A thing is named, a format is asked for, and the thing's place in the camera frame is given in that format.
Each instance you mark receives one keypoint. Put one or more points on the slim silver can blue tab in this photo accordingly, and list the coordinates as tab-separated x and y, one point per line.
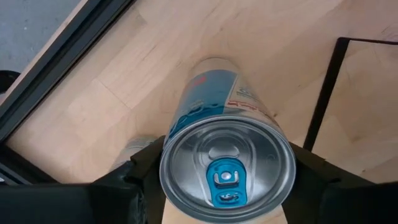
227	149

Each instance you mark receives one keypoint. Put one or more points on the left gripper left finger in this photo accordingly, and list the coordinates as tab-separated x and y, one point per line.
77	205

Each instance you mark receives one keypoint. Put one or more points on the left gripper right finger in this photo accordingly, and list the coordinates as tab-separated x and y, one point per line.
348	202

